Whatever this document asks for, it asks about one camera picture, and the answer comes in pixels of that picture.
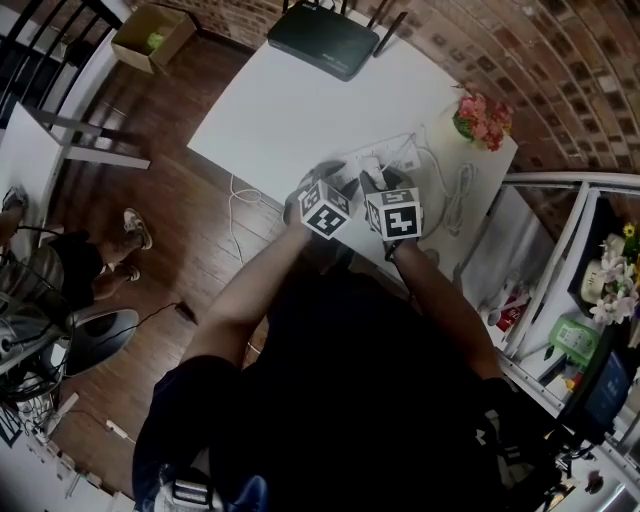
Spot black floor cable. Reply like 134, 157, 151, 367
133, 298, 200, 332

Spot green packet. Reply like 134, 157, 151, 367
546, 316, 602, 367

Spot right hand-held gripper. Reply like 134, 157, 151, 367
357, 167, 427, 245

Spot white power strip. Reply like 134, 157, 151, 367
343, 137, 422, 176

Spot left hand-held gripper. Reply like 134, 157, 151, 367
282, 158, 362, 242

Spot black router with antennas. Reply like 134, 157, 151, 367
266, 0, 410, 84

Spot person's left forearm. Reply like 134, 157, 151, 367
182, 222, 315, 372

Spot white vase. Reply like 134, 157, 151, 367
582, 258, 610, 305

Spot open cardboard box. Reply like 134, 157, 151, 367
109, 3, 200, 77

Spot white and yellow flower bouquet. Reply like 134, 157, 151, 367
588, 221, 640, 327

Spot red packet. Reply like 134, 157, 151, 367
493, 293, 527, 335

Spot white side table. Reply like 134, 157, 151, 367
0, 101, 152, 251

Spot pink flowers in pot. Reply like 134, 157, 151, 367
448, 91, 515, 153

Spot white metal shelf rack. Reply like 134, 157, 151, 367
457, 171, 640, 512

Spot person's right forearm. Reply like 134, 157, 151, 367
391, 238, 505, 382

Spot black metal railing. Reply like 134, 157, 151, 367
0, 0, 127, 129

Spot person's torso in black shirt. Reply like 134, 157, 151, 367
132, 244, 569, 512

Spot white floor cable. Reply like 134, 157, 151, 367
227, 171, 282, 265

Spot black tablet screen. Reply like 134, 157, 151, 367
558, 343, 640, 442

